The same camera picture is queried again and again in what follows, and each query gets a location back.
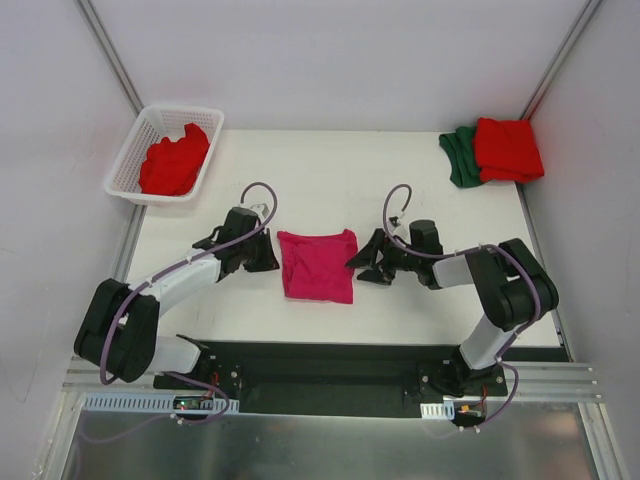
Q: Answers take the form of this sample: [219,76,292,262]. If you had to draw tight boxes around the left aluminium frame post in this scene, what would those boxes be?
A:
[74,0,144,115]

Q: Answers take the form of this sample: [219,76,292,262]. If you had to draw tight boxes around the right aluminium rail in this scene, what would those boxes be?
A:
[509,362,604,403]

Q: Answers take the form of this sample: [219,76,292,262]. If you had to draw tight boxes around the left aluminium rail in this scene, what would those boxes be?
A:
[61,357,154,393]

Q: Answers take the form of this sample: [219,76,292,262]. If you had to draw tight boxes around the red t shirt in basket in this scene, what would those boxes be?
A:
[138,123,210,197]

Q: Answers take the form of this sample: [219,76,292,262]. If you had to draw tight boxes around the folded green t shirt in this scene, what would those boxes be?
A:
[438,126,483,189]

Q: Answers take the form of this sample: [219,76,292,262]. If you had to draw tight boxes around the white perforated plastic basket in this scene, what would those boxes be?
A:
[104,104,225,206]

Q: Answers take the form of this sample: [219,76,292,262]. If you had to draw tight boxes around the folded red t shirt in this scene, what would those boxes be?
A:
[473,117,545,183]

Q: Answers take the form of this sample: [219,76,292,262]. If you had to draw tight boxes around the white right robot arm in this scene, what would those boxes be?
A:
[346,220,559,397]

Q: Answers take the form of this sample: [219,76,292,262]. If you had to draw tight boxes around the right white cable duct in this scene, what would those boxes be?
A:
[420,401,455,421]

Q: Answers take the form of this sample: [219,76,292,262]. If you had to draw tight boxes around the aluminium rail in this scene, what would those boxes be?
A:
[509,362,604,403]
[61,357,154,393]

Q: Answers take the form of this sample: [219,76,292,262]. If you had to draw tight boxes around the pink t shirt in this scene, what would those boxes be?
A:
[277,229,358,305]

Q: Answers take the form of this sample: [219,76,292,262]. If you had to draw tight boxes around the white cable duct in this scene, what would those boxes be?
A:
[420,401,455,421]
[84,393,239,415]

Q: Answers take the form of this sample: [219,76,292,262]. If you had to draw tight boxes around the left white cable duct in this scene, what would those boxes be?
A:
[84,393,239,415]

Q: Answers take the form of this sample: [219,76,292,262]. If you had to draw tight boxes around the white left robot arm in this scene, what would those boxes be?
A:
[73,204,279,389]

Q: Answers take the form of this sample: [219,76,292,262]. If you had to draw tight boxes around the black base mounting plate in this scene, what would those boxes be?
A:
[149,339,509,419]

